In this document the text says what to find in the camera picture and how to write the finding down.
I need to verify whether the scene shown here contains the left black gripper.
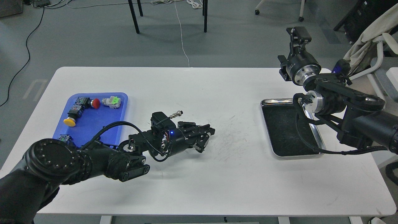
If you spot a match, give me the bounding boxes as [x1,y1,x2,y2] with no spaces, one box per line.
[148,111,215,159]

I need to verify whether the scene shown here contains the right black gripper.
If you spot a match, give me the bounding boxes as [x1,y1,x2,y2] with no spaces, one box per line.
[278,26,321,86]

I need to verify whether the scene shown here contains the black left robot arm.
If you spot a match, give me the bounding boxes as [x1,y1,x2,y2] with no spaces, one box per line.
[0,111,215,224]

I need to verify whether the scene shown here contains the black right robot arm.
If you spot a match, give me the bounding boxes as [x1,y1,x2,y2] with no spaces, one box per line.
[278,26,397,155]

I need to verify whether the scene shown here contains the silver metal tray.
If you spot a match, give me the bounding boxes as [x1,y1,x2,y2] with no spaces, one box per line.
[261,98,326,159]

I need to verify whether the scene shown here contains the blue plastic tray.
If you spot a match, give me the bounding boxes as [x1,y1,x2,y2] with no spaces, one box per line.
[53,92,128,147]

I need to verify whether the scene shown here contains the beige jacket on chair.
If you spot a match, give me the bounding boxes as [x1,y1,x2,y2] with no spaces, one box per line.
[343,4,398,76]

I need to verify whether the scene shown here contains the black chair legs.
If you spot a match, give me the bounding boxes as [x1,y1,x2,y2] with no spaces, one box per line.
[128,0,208,34]

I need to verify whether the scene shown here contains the red mushroom push button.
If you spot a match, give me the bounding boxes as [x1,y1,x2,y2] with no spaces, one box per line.
[74,97,101,110]

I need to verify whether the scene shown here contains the grey and green switch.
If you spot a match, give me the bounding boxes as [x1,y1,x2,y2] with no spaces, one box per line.
[101,96,121,109]

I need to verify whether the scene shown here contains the white cable on floor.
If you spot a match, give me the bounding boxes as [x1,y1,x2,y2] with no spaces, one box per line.
[151,0,203,68]

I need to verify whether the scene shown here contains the yellow push button switch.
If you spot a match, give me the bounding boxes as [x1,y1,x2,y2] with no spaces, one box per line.
[63,104,83,127]

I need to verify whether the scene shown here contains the green push button switch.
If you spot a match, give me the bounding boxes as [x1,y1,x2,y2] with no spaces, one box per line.
[58,134,74,146]

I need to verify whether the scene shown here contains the black cable on floor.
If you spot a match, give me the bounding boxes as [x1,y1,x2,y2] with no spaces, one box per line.
[0,0,72,107]

